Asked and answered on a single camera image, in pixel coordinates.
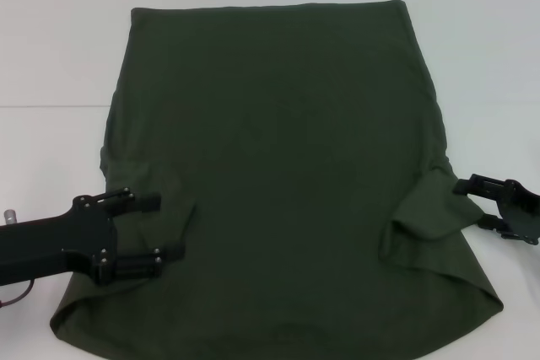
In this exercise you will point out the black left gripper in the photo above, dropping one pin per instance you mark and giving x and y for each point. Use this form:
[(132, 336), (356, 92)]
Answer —
[(63, 242)]

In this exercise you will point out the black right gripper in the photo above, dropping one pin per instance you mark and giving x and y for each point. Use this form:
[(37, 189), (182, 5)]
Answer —
[(521, 212)]

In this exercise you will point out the dark green shirt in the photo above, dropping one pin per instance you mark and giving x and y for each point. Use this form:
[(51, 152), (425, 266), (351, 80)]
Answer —
[(274, 145)]

